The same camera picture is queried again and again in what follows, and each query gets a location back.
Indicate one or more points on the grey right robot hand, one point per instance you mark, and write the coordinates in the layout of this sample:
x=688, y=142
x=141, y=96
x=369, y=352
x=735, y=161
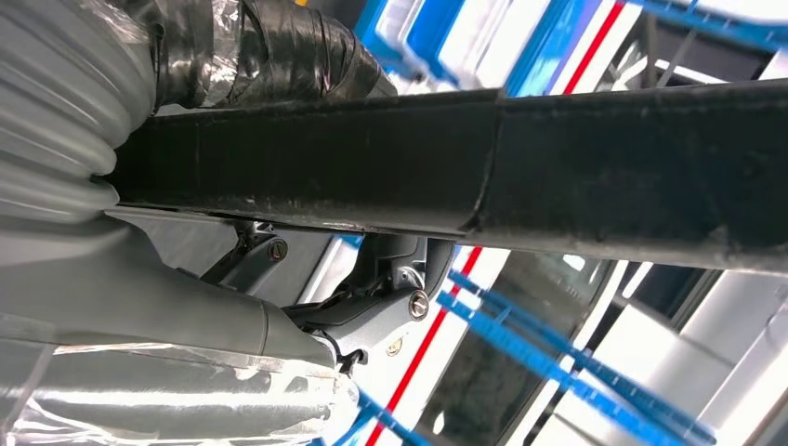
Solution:
x=154, y=295

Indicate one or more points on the blue metal shelf rack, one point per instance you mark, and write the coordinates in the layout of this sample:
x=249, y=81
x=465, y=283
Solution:
x=542, y=363

